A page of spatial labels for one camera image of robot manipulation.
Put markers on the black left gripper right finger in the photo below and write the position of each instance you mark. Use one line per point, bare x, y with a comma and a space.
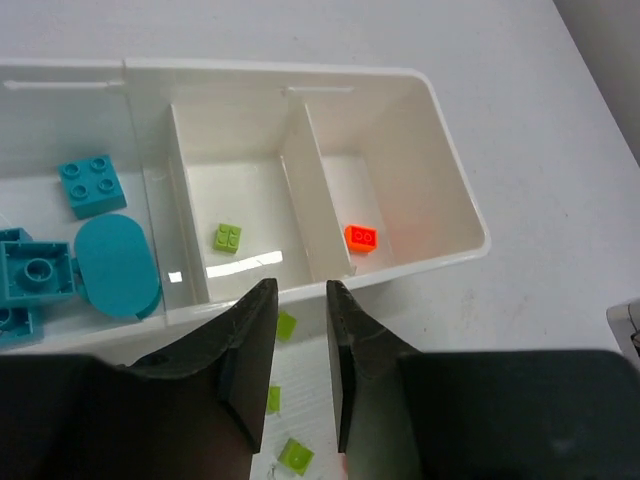
401, 413

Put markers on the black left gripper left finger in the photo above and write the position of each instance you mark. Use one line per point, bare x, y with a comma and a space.
193, 409

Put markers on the teal frog lotus brick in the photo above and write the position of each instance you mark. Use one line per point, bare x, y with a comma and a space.
117, 269

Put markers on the lime green arch brick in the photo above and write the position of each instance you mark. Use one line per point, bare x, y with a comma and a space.
227, 238

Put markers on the teal two-by-four brick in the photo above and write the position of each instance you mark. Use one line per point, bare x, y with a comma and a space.
20, 326

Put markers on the orange small brick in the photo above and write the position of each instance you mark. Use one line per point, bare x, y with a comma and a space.
361, 239

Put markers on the small teal slope brick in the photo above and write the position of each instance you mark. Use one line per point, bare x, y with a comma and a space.
92, 186

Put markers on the teal two-by-two brick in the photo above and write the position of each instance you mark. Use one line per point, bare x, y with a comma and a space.
35, 273

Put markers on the lime green small brick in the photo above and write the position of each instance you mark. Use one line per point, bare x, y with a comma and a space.
296, 457
286, 326
274, 399

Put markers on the white three-compartment plastic bin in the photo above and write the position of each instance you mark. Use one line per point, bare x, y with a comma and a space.
291, 154

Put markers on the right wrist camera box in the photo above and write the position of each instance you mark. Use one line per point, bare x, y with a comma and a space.
623, 320

